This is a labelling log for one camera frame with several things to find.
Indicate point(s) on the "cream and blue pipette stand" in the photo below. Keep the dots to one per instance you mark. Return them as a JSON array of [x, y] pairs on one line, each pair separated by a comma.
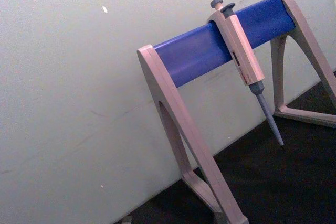
[[194, 51]]

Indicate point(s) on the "cream pipette with grey tip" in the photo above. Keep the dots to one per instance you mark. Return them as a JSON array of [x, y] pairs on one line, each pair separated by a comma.
[[242, 51]]

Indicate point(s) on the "black table cloth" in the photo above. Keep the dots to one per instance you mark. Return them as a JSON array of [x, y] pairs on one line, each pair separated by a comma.
[[275, 182]]

